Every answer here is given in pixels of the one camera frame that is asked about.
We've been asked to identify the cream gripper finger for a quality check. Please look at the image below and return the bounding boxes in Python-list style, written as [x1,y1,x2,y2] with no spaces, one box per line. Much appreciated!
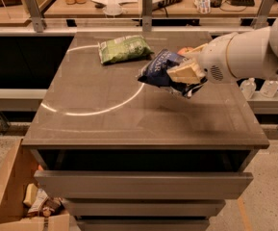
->
[167,63,205,85]
[183,43,207,59]

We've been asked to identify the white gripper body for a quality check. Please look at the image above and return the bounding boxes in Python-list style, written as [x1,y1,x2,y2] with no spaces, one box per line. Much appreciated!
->
[198,33,237,84]

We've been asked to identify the blue chip bag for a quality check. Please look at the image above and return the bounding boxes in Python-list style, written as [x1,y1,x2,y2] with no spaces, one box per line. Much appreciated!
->
[138,49,207,98]

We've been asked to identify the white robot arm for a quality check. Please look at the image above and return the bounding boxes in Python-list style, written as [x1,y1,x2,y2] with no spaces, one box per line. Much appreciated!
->
[167,17,278,84]

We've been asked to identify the green jalapeno chip bag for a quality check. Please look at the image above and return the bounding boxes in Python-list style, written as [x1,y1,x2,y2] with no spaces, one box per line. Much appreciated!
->
[98,35,153,64]

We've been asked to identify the red apple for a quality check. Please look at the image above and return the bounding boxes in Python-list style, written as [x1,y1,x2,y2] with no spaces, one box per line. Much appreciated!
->
[177,47,193,55]

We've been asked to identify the clear sanitizer bottle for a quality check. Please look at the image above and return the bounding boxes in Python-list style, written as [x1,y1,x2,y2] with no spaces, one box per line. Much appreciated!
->
[240,78,256,100]

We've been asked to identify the wooden desk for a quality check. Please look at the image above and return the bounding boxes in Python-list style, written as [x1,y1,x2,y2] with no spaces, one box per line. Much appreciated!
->
[43,0,278,19]

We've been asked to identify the white power strip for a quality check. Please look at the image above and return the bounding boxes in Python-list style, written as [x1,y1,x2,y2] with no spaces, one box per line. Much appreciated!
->
[152,0,183,11]

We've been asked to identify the grey drawer cabinet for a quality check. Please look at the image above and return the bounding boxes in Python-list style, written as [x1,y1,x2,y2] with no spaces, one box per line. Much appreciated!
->
[23,33,268,223]

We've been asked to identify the top open drawer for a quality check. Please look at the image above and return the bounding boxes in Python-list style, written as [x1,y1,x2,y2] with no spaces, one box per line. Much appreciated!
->
[33,149,253,200]

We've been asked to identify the middle drawer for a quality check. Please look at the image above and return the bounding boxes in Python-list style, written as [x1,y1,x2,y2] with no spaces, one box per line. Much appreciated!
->
[63,199,225,218]

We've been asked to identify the bottom drawer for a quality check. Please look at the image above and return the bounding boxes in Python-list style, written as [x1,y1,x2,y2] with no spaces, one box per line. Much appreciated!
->
[77,219,210,231]

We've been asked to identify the snack packets in box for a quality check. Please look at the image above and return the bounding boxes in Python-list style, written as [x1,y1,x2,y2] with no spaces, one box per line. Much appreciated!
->
[23,183,63,218]

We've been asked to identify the cardboard box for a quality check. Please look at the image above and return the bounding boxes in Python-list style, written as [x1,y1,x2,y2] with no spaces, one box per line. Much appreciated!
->
[0,140,70,231]

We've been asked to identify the right metal bracket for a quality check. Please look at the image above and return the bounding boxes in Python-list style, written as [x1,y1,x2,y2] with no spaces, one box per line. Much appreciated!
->
[251,0,275,29]

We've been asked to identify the metal bracket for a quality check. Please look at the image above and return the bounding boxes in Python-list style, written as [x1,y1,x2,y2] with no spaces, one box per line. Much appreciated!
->
[251,0,275,29]
[24,0,46,33]
[141,0,152,32]

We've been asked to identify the middle metal bracket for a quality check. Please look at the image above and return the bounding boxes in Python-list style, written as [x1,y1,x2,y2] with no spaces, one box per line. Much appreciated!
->
[141,0,152,32]

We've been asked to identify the left metal bracket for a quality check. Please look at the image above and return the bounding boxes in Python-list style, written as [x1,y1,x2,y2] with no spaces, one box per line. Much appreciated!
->
[24,0,46,33]

